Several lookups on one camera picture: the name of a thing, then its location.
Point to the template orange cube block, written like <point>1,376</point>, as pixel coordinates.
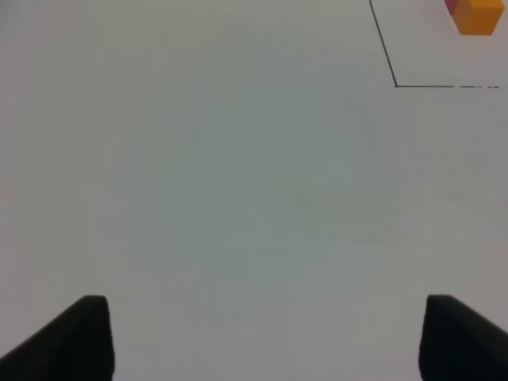
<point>477,17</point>

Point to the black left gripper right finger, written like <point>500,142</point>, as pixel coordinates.
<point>458,343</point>

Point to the template red cube block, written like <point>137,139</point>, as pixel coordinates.
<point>451,6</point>

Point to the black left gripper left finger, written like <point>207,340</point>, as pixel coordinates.
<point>76,345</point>

